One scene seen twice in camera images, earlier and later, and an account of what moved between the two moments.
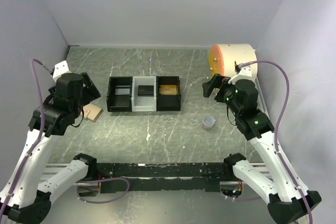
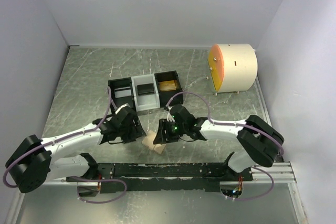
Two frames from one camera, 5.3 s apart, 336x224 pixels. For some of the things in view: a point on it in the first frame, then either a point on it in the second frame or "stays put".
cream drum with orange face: (222, 58) stays put
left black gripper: (91, 90) to (137, 130)
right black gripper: (215, 82) to (162, 136)
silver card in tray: (122, 90) stays put
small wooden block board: (92, 112) to (148, 141)
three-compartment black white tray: (143, 93) stays put
